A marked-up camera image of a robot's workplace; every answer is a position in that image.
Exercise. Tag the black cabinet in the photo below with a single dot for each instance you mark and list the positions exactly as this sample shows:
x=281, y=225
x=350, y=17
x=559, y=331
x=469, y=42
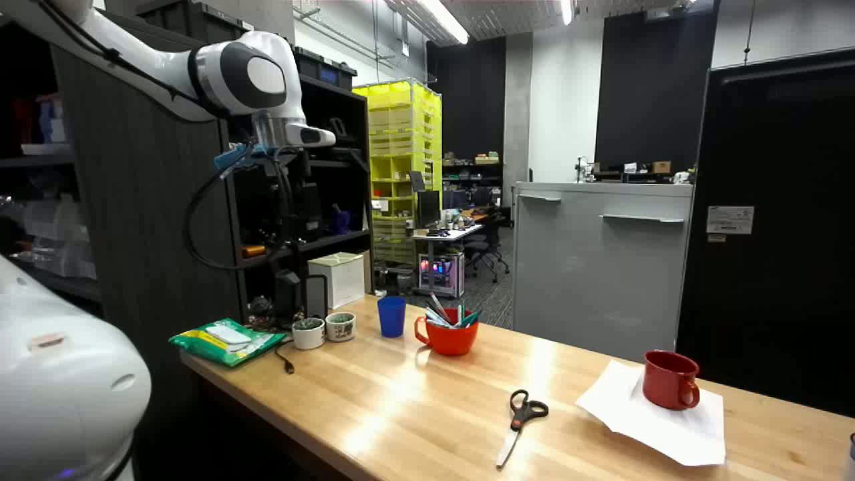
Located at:
x=776, y=268

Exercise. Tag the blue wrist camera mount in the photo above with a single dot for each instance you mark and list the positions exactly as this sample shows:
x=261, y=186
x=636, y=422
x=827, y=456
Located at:
x=235, y=158

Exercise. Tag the teal pen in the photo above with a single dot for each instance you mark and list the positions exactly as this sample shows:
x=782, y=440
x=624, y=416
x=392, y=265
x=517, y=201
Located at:
x=473, y=315

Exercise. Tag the blue plastic cup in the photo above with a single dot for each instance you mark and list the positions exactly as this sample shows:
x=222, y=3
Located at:
x=392, y=317

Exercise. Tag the grey computer desk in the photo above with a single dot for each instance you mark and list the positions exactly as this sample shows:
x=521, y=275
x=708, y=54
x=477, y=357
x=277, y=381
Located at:
x=445, y=234

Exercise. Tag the yellow storage rack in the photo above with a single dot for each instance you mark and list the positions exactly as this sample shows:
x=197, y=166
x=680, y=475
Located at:
x=405, y=152

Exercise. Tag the fluorescent ceiling light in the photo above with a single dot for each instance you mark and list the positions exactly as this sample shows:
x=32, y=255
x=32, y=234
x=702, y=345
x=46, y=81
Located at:
x=568, y=10
x=442, y=21

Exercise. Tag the black swivel chair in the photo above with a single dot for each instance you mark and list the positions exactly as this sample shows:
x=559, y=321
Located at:
x=488, y=242

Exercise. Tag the black wall panel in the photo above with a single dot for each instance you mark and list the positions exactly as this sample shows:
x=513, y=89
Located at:
x=656, y=89

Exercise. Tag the dark red mug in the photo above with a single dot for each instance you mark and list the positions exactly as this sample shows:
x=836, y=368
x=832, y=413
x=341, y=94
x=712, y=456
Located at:
x=668, y=379

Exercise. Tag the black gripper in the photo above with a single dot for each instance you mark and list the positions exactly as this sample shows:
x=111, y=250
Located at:
x=299, y=204

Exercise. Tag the grey partition panel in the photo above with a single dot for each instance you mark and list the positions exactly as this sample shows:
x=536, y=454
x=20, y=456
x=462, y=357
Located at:
x=597, y=268

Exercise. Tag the red plastic bowl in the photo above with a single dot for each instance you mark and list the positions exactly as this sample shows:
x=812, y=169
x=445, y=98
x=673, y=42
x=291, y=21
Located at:
x=446, y=341

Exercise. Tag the blue white marker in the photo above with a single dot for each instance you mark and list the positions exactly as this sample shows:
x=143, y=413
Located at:
x=436, y=308

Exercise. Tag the white cardboard box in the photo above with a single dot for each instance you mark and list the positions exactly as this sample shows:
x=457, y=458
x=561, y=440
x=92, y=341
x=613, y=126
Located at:
x=341, y=279

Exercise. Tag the white paper label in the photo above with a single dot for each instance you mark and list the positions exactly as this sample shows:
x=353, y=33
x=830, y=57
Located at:
x=731, y=221

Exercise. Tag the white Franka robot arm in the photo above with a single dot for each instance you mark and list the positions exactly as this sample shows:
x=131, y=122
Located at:
x=249, y=77

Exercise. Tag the blue object on shelf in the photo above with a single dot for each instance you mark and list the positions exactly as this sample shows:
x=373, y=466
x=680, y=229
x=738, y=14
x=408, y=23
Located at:
x=341, y=221

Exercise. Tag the small white plant pot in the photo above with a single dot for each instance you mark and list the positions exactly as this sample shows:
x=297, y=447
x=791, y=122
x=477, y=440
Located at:
x=307, y=336
x=341, y=327

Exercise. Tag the black computer monitor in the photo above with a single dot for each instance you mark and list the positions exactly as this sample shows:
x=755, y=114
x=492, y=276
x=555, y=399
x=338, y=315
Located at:
x=428, y=208

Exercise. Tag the black desktop speaker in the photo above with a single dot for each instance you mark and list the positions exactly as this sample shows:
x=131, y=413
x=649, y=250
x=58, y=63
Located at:
x=286, y=301
x=317, y=299

